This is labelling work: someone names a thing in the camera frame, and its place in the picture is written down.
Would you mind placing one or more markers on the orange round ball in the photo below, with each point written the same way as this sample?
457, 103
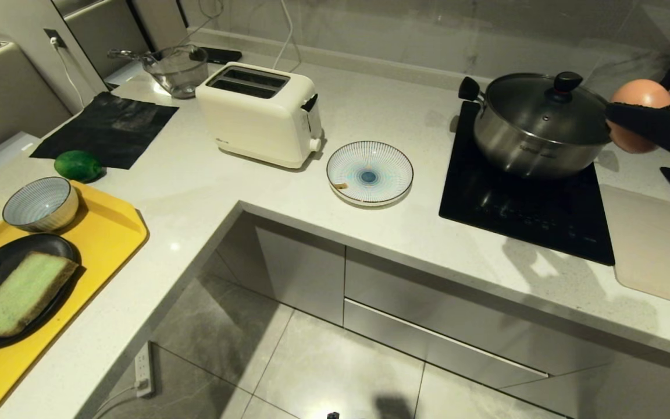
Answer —
640, 93

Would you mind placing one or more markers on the green lime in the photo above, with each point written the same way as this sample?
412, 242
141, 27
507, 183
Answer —
78, 166

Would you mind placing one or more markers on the green bread slice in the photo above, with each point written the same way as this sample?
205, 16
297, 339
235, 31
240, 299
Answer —
27, 294

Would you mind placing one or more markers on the beige cutting board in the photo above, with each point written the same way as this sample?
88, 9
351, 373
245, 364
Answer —
660, 250

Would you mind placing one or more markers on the glass pot lid black knob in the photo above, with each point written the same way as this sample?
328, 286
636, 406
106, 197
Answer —
538, 107

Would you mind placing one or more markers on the stainless steel pot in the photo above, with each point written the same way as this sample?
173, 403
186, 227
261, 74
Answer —
524, 154

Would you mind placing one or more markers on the black induction cooktop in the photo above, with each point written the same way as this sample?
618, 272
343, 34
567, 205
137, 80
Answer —
521, 215

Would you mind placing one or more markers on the grey drawer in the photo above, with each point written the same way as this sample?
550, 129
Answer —
405, 337
463, 297

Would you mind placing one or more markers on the blue striped ceramic plate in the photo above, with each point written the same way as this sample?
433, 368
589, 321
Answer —
370, 174

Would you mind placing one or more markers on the grey cabinet door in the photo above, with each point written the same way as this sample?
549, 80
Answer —
300, 273

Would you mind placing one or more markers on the cream white toaster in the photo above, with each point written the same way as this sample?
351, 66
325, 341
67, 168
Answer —
259, 122

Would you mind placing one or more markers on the black phone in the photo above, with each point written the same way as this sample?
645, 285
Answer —
221, 55

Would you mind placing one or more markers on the glass measuring jug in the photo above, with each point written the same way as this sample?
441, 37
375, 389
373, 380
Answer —
178, 73

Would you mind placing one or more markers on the black mat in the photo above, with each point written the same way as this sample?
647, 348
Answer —
105, 128

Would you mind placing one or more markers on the yellow tray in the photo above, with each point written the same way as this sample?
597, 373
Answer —
105, 233

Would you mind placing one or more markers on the white power strip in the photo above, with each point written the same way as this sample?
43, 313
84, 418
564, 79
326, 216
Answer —
143, 369

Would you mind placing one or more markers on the blue striped ceramic bowl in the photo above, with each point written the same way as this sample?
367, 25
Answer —
41, 203

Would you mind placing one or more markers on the wall socket with plug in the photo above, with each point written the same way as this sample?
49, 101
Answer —
54, 38

